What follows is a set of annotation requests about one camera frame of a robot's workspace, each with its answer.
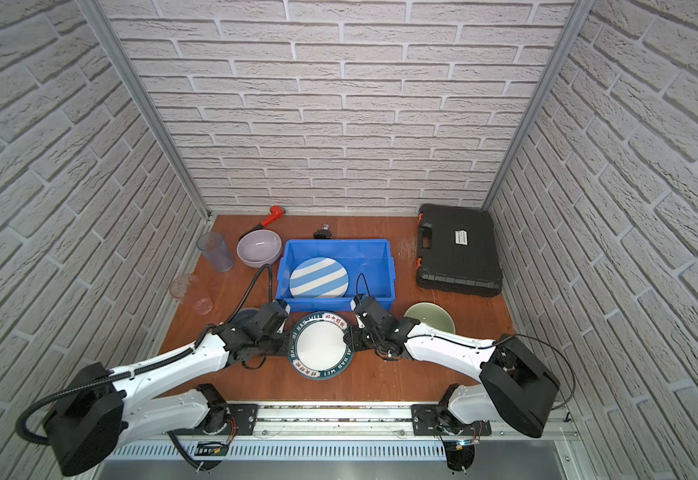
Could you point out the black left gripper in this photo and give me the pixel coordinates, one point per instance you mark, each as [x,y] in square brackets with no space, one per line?
[285,350]

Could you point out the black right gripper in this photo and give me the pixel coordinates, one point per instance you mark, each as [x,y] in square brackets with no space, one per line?
[355,341]

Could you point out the green rim lettered plate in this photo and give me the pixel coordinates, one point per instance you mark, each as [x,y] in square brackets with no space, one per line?
[317,349]

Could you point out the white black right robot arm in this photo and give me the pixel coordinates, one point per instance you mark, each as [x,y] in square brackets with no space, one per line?
[513,385]

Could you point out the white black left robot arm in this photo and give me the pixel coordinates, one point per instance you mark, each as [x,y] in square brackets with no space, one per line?
[107,409]

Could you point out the blue plastic bin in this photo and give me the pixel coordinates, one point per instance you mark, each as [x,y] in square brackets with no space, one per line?
[369,264]

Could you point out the dark blue ceramic bowl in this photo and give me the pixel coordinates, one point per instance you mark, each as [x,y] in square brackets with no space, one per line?
[244,315]

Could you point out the light green ceramic bowl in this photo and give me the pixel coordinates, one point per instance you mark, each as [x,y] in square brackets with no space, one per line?
[432,315]

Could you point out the clear glass cup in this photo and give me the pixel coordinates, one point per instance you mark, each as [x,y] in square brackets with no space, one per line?
[190,290]

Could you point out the lilac ceramic bowl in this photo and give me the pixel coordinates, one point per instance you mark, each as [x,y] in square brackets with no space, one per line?
[259,248]

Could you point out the frosted tall plastic tumbler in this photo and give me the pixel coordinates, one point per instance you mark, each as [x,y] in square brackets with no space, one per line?
[215,250]

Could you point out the small grey black device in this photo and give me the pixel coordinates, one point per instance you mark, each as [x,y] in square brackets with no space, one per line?
[323,233]

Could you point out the black plastic tool case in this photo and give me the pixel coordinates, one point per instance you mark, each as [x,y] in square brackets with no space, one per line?
[456,251]

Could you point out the red black hand tool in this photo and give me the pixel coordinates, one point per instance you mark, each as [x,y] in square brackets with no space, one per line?
[275,213]

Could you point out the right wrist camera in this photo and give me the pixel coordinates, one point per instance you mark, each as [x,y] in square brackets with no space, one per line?
[368,311]

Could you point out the left robot arm base plate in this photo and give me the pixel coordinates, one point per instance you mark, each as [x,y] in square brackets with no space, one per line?
[239,417]

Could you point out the right robot arm base plate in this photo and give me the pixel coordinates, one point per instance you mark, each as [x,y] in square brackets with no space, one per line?
[434,420]

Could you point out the aluminium mounting rail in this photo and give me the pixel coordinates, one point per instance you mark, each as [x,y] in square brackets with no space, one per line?
[353,420]

